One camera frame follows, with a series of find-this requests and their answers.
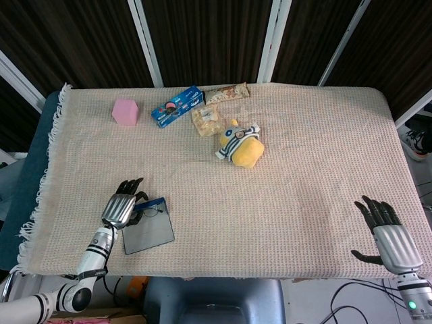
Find clear bag of snacks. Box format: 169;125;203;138
191;103;224;138

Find pink foam cube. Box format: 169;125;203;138
111;98;140;128

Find thin frame eyeglasses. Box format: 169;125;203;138
133;207;165;220

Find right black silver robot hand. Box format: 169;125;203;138
350;194;424;273

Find brown white snack bar wrapper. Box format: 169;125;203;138
202;83;251;105

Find yellow plush toy striped shirt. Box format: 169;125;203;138
215;118;265;169

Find blue cookie box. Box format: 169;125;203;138
151;85;206;129

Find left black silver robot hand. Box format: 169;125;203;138
101;177;150;231

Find dark blue floral box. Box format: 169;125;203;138
121;196;176;256

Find beige waffle weave tablecloth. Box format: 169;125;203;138
16;82;427;281

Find grey robot torso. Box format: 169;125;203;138
142;276;288;324

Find white black sneaker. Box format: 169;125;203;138
402;129;432;162

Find black floor cable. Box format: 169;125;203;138
327;279;408;324

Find white metal frame post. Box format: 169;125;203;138
127;0;165;88
394;97;432;130
257;0;293;84
0;49;47;113
318;0;368;87

